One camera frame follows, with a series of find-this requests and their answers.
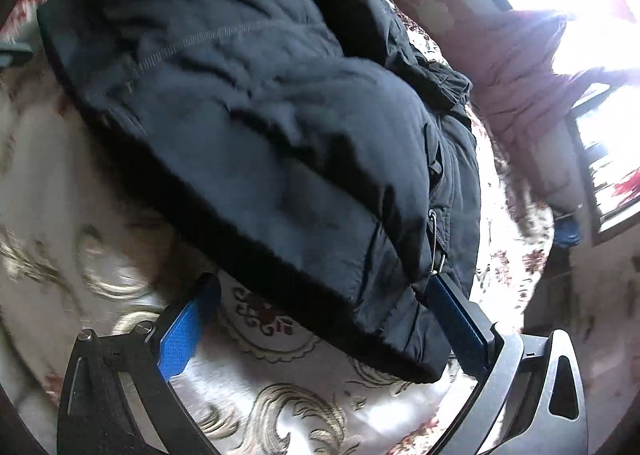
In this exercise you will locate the dark navy padded jacket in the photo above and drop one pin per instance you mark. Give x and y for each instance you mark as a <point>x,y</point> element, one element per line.
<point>307,147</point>

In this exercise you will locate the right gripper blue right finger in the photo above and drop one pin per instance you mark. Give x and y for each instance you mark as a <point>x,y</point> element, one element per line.
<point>466,327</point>

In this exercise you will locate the floral white bed quilt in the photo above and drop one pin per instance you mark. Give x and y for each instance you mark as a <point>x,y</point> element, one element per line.
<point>77,252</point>

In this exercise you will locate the blue bag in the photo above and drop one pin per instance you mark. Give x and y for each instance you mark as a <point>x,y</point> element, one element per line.
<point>567,233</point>

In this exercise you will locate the dark framed window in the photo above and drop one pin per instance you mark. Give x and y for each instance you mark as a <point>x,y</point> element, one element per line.
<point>604,122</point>

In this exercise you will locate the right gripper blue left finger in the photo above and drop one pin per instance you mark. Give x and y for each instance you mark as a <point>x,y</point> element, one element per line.
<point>181,325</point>

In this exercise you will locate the pink tied curtain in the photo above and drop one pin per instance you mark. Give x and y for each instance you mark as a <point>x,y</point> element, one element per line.
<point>508,58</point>

